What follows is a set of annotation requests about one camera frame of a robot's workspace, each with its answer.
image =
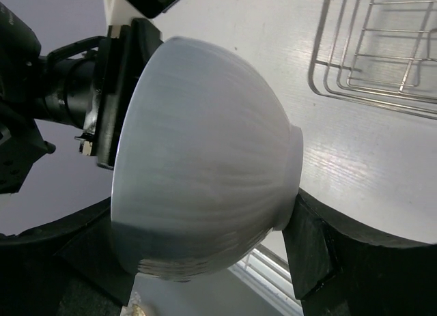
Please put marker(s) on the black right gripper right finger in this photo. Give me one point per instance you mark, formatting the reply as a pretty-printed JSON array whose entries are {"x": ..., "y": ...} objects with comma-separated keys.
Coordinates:
[{"x": 340, "y": 266}]

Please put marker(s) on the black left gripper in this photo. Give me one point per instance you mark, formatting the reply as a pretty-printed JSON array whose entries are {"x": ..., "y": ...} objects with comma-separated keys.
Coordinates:
[{"x": 89, "y": 84}]

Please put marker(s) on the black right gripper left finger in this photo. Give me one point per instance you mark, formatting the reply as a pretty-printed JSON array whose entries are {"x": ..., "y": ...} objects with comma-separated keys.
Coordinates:
[{"x": 65, "y": 267}]

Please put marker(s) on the white ceramic bowl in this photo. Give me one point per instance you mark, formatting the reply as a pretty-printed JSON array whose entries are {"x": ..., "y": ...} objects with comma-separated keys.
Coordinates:
[{"x": 207, "y": 165}]

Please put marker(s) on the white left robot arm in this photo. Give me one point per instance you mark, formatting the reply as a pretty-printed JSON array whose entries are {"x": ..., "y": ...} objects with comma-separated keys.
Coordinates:
[{"x": 22, "y": 102}]

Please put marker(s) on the aluminium table edge rail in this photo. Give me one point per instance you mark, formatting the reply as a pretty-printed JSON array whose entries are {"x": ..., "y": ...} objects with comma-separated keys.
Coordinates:
[{"x": 267, "y": 274}]

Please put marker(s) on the metal wire dish rack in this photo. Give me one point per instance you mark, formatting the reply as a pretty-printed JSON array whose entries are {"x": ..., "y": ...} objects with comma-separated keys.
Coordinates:
[{"x": 379, "y": 53}]

